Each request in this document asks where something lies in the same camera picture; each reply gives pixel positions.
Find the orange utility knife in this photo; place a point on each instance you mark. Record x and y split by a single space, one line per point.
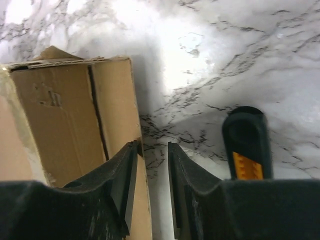
247 144

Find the brown cardboard express box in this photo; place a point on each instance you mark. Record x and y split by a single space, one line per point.
62 116

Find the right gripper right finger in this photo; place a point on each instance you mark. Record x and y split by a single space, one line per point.
205 207

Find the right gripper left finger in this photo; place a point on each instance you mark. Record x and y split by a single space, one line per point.
96 206

